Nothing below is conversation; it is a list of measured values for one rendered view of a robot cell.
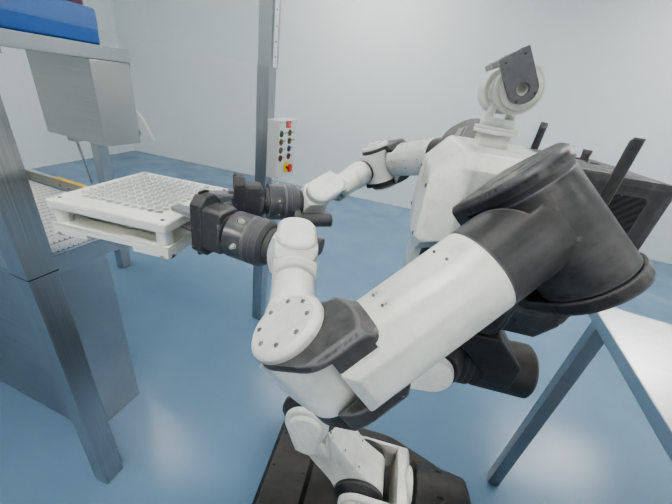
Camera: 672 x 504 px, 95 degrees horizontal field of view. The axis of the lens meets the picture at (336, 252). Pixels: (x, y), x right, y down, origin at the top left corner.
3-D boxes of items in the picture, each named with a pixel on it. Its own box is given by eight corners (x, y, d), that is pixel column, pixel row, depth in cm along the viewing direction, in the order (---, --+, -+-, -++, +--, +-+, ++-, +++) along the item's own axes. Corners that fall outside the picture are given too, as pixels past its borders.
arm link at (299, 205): (284, 175, 74) (328, 178, 79) (277, 203, 83) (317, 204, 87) (291, 214, 69) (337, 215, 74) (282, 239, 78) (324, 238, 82)
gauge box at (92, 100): (141, 143, 90) (130, 63, 80) (106, 147, 81) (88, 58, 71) (86, 129, 95) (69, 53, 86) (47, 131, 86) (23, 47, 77)
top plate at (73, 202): (144, 178, 79) (143, 170, 78) (233, 197, 76) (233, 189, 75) (46, 208, 57) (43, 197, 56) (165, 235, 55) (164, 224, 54)
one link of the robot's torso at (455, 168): (514, 282, 76) (588, 129, 59) (583, 400, 46) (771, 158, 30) (394, 256, 80) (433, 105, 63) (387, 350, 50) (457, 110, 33)
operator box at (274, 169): (293, 173, 161) (297, 119, 149) (276, 179, 146) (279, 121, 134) (282, 170, 162) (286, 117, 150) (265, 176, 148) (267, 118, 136)
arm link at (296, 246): (275, 257, 59) (269, 302, 47) (279, 214, 54) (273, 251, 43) (309, 260, 60) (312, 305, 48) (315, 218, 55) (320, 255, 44)
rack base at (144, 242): (147, 197, 81) (146, 188, 80) (234, 216, 78) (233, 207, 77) (54, 232, 60) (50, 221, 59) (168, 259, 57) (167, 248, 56)
